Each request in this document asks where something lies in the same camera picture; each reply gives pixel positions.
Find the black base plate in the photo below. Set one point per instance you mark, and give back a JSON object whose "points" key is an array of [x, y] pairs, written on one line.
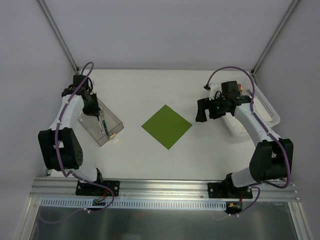
{"points": [[86, 189], [220, 190]]}

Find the green handled fork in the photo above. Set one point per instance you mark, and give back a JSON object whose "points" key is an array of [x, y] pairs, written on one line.
{"points": [[105, 124]]}

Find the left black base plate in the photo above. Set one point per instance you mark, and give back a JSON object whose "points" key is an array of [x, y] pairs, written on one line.
{"points": [[86, 189]]}

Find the right frame post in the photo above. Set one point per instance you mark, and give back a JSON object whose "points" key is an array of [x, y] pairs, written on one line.
{"points": [[275, 34]]}

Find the copper spoon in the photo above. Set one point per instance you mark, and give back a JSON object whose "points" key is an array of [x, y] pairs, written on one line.
{"points": [[240, 89]]}

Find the clear smoked plastic box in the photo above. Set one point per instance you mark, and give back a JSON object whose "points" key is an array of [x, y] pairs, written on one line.
{"points": [[114, 124]]}

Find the frame post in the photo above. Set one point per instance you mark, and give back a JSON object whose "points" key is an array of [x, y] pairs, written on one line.
{"points": [[275, 34], [57, 34]]}

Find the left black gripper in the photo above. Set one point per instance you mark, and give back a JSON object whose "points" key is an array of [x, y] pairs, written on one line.
{"points": [[93, 110]]}

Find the left frame post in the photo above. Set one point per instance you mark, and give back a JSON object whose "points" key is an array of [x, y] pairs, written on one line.
{"points": [[57, 34]]}

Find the aluminium rail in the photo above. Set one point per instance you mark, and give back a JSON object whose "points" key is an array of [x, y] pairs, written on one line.
{"points": [[152, 189]]}

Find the white plastic basket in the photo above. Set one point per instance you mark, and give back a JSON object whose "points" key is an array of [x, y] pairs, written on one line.
{"points": [[261, 104]]}

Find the silver table knife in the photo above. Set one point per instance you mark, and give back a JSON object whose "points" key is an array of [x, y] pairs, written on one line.
{"points": [[100, 122]]}

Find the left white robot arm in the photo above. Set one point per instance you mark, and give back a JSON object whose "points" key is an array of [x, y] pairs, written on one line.
{"points": [[60, 148]]}

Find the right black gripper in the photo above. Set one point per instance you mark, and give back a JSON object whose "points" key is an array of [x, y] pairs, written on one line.
{"points": [[204, 107]]}

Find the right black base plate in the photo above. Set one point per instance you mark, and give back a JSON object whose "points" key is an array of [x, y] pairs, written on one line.
{"points": [[220, 190]]}

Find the white slotted cable duct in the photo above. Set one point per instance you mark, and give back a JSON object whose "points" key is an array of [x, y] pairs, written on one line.
{"points": [[93, 203]]}

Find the green paper napkin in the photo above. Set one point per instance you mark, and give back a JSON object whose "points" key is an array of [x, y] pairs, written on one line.
{"points": [[166, 126]]}

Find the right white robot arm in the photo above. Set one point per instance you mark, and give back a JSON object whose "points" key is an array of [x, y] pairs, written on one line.
{"points": [[271, 162]]}

